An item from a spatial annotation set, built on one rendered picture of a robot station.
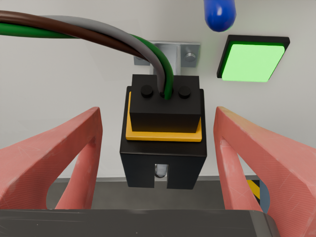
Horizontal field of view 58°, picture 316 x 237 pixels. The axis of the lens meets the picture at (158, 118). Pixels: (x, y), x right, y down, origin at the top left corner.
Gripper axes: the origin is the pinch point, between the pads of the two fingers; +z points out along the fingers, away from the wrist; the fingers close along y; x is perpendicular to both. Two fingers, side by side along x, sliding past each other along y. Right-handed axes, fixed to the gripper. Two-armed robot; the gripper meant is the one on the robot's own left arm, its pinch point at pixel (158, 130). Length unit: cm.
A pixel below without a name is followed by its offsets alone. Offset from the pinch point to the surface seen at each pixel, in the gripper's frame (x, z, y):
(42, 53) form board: 0.7, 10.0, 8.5
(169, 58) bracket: 0.8, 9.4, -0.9
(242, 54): -0.1, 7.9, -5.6
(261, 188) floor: 94, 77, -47
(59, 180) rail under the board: 28.6, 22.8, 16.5
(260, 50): -0.4, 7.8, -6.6
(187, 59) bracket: 0.8, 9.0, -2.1
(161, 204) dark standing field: 107, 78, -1
